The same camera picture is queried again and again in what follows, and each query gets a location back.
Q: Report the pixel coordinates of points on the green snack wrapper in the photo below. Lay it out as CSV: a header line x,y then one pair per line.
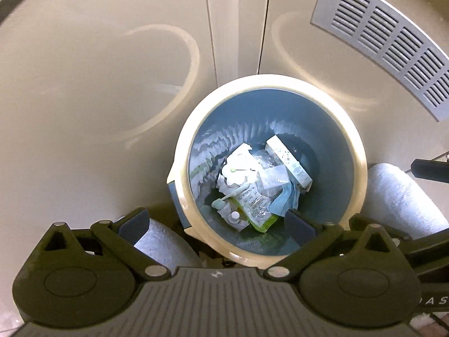
x,y
255,207

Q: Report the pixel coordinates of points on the white slipper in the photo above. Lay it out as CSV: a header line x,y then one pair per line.
x,y
167,248
393,198

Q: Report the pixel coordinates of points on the grey cabinet vent grille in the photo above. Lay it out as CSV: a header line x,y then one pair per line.
x,y
391,40

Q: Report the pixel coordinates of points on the toothpaste box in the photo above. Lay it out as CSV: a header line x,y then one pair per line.
x,y
282,155

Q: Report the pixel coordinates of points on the clear plastic bag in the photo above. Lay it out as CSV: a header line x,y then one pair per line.
x,y
272,176

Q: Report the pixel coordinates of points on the white slipper left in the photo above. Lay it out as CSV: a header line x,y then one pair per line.
x,y
167,248

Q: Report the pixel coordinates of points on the white paper napkin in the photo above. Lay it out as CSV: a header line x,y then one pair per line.
x,y
239,168

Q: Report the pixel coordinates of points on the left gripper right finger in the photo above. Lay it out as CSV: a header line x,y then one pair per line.
x,y
298,229

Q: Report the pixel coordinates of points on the blue plastic wrapper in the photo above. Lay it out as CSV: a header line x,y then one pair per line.
x,y
287,199

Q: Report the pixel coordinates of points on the round blue trash bin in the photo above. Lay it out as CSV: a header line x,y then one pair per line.
x,y
255,146

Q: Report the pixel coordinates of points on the green white toothbrush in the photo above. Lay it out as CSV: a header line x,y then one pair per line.
x,y
229,192

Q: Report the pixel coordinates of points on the white slipper right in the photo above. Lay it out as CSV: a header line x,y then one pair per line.
x,y
393,198

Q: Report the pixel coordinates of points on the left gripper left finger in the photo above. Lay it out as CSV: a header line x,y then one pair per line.
x,y
134,226

